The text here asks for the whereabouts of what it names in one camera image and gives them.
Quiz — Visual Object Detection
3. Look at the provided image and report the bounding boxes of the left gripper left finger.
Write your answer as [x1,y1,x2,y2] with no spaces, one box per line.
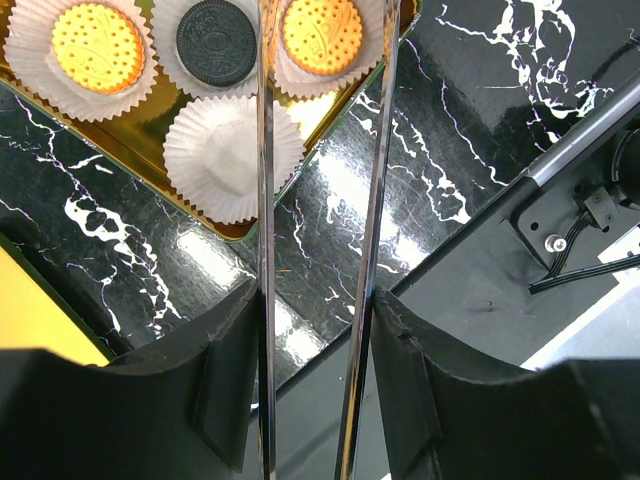
[1,281,259,479]

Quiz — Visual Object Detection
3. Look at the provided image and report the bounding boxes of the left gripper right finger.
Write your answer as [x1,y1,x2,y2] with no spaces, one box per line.
[371,289,639,479]

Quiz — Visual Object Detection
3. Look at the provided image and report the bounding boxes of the steel serving tongs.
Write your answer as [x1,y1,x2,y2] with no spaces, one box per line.
[261,1,400,479]

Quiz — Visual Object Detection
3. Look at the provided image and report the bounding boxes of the black sandwich cookie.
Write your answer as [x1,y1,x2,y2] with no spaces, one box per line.
[176,1,257,87]

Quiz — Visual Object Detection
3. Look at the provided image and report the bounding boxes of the yellow dotted round cookie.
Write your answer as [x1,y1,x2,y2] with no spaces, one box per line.
[52,3,146,94]

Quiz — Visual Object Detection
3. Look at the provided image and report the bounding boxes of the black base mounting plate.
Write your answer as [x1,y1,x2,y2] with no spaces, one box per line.
[279,74,640,401]

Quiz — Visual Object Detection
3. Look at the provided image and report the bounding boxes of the gold tin lid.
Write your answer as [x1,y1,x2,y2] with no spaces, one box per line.
[1,244,110,366]

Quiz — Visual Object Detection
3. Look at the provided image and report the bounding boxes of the white paper cup front left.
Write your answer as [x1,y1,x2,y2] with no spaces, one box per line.
[162,94,306,225]

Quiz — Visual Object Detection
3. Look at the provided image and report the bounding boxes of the white paper cup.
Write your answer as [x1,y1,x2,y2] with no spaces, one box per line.
[151,1,259,98]
[2,1,158,121]
[275,0,385,98]
[162,94,306,225]

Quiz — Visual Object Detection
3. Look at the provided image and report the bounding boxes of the gold cookie tin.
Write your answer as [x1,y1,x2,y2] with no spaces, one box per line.
[0,0,424,244]

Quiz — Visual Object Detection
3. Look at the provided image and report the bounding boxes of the white paper cup back left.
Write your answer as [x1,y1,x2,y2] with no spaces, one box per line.
[275,0,385,98]

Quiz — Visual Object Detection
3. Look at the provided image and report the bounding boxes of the white paper cup centre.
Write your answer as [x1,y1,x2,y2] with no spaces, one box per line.
[151,1,259,98]

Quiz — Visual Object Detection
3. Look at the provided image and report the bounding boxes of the white paper cup front right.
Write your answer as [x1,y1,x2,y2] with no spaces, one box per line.
[2,1,158,121]

